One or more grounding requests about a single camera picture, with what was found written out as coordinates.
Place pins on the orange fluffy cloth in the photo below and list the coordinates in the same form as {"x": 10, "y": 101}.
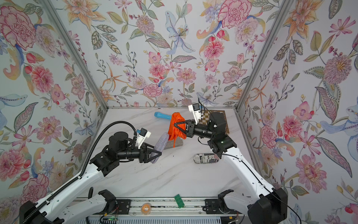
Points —
{"x": 175, "y": 132}

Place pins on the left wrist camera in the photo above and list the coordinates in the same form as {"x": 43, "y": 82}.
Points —
{"x": 142, "y": 135}

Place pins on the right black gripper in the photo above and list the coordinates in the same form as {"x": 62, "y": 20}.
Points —
{"x": 192, "y": 132}

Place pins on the orange tape roll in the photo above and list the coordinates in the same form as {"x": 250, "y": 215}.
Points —
{"x": 146, "y": 209}

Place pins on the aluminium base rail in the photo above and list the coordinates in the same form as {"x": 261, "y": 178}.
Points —
{"x": 166, "y": 206}

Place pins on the grey beige eyeglass case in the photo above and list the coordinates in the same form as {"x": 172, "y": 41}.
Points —
{"x": 174, "y": 144}

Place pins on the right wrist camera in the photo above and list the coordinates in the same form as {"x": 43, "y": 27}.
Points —
{"x": 195, "y": 109}

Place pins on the wooden chessboard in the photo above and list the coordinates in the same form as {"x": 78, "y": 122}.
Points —
{"x": 205, "y": 118}

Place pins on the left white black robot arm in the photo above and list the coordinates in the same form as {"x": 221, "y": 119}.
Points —
{"x": 55, "y": 208}

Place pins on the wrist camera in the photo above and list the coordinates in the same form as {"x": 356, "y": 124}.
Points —
{"x": 142, "y": 135}
{"x": 195, "y": 109}

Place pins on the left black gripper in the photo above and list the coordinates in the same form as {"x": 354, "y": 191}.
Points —
{"x": 143, "y": 157}

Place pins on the green plastic block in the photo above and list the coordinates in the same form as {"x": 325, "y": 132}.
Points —
{"x": 179, "y": 201}

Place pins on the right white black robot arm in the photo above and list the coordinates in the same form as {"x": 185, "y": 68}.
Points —
{"x": 264, "y": 204}

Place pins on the blue cylindrical case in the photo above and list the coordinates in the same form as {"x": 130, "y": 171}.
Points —
{"x": 162, "y": 116}

